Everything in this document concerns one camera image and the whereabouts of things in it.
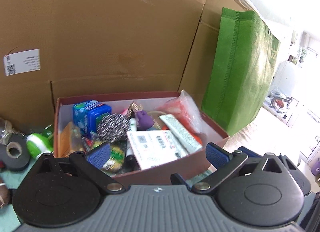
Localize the black marker pen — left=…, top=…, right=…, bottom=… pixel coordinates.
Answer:
left=125, top=118, right=137, bottom=170

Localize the teal cloth mat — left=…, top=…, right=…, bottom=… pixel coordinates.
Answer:
left=0, top=159, right=35, bottom=231

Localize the white shipping label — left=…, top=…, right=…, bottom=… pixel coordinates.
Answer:
left=3, top=49, right=41, bottom=76

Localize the brown toy football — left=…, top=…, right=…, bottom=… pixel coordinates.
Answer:
left=0, top=178, right=11, bottom=209

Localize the blue tissue pack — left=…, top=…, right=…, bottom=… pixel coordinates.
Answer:
left=73, top=100, right=112, bottom=138

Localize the large cardboard box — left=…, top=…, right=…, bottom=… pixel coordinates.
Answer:
left=1, top=0, right=248, bottom=132

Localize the steel wool scrubber ball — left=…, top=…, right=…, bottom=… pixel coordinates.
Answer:
left=97, top=113, right=130, bottom=143

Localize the black electrical tape roll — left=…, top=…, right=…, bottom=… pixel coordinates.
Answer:
left=1, top=134, right=30, bottom=172

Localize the green white plug device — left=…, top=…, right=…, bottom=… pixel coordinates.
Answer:
left=26, top=133, right=54, bottom=159

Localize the white cream tube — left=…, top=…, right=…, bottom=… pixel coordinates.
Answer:
left=159, top=114, right=203, bottom=154

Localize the purple figure keychain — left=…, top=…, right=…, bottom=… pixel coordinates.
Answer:
left=128, top=102, right=154, bottom=131

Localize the green nonwoven bag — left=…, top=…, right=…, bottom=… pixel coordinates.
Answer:
left=201, top=8, right=280, bottom=136

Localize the white product card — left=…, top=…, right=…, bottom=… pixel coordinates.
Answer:
left=127, top=130, right=189, bottom=170

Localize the orange packet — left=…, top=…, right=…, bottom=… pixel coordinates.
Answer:
left=57, top=122, right=85, bottom=158

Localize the red storage box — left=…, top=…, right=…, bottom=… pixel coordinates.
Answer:
left=54, top=92, right=229, bottom=187

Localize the green snack packet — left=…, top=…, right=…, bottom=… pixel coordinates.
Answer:
left=99, top=144, right=125, bottom=173

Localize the red item in plastic bag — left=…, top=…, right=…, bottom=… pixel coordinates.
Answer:
left=157, top=90, right=202, bottom=134

